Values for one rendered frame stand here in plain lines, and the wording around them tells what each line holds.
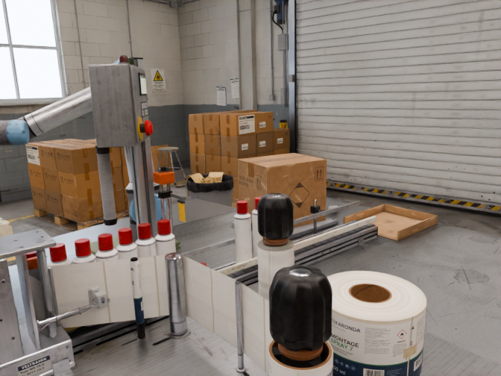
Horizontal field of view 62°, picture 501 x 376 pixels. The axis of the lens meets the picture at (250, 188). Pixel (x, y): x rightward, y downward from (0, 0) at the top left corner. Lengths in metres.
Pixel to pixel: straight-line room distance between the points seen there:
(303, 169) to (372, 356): 1.04
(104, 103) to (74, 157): 3.45
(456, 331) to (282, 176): 0.84
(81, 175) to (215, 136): 1.63
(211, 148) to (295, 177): 3.55
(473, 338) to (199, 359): 0.64
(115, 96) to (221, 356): 0.62
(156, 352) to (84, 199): 3.70
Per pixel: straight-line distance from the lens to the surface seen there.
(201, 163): 5.34
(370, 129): 5.57
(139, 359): 0.94
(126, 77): 1.02
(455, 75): 5.20
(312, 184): 1.74
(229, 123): 4.92
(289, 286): 0.52
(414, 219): 1.97
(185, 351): 0.94
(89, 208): 4.61
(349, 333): 0.78
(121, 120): 1.03
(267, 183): 1.61
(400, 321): 0.77
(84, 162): 4.52
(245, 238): 1.25
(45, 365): 0.94
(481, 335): 1.17
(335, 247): 1.52
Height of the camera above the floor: 1.41
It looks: 13 degrees down
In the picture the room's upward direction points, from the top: 2 degrees counter-clockwise
